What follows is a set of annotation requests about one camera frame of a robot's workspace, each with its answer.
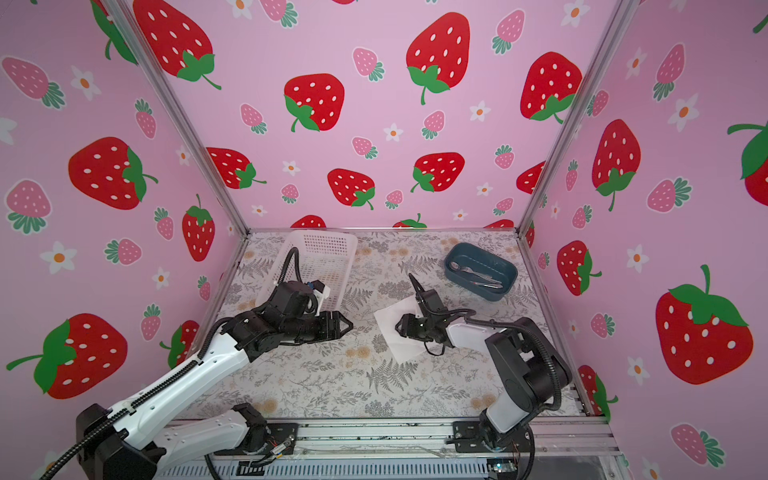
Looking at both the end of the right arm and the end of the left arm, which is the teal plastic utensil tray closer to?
the end of the right arm

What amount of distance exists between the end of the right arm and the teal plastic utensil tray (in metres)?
0.26

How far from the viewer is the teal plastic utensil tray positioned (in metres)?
1.03

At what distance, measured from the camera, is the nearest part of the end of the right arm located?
2.67ft

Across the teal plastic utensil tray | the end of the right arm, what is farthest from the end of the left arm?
the teal plastic utensil tray
